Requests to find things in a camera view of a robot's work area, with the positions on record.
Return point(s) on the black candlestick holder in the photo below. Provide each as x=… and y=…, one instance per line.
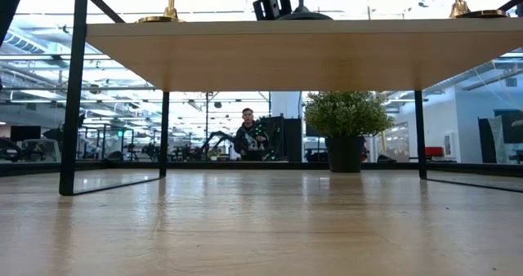
x=304, y=16

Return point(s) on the wooden riser shelf black legs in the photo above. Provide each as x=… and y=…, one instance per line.
x=286, y=55

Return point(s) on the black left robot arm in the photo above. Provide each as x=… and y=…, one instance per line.
x=8, y=2

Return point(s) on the person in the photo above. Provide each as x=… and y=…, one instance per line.
x=251, y=139

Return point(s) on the black background robot arms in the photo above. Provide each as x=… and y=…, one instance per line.
x=212, y=145

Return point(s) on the black rack green lights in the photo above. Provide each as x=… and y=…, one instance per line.
x=288, y=139

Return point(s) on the green potted plant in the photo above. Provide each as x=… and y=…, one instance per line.
x=347, y=114

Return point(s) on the dark background monitor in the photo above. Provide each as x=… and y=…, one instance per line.
x=25, y=133

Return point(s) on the red box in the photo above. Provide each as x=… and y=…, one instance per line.
x=434, y=152

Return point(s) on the black aluminium table frame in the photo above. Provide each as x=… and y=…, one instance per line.
x=245, y=166

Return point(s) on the wall picture frame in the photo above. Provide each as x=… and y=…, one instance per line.
x=448, y=145

